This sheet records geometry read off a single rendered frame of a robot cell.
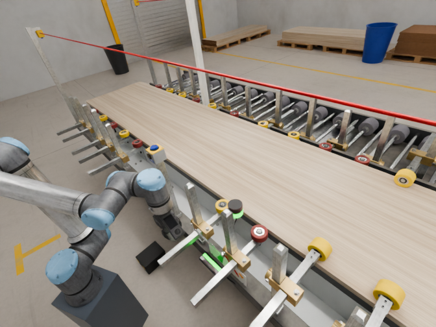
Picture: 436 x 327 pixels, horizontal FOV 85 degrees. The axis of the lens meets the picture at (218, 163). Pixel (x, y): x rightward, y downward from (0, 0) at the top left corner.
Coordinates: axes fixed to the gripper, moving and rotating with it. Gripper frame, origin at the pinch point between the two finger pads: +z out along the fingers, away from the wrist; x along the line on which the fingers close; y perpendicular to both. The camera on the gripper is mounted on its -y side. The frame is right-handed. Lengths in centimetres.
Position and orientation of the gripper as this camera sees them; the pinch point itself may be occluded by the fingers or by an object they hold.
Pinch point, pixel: (176, 239)
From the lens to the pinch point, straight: 112.1
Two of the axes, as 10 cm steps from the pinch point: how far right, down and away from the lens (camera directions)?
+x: -7.2, 4.9, -4.9
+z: 1.2, 7.8, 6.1
